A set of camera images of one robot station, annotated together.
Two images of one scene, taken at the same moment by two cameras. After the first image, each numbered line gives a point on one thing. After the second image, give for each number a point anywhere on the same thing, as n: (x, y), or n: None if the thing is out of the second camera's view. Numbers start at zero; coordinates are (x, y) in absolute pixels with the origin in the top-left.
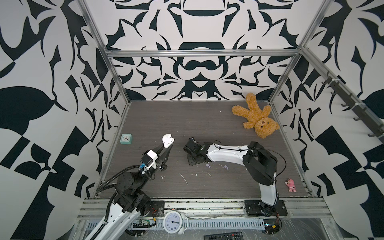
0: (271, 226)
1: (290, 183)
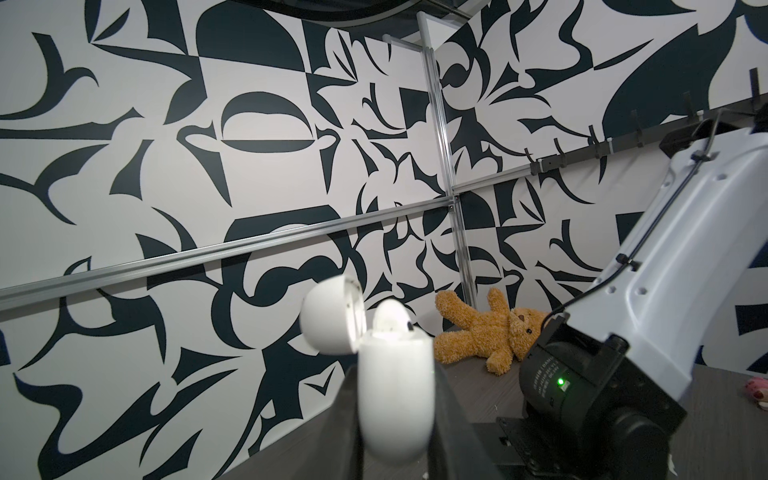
0: None
1: (758, 389)
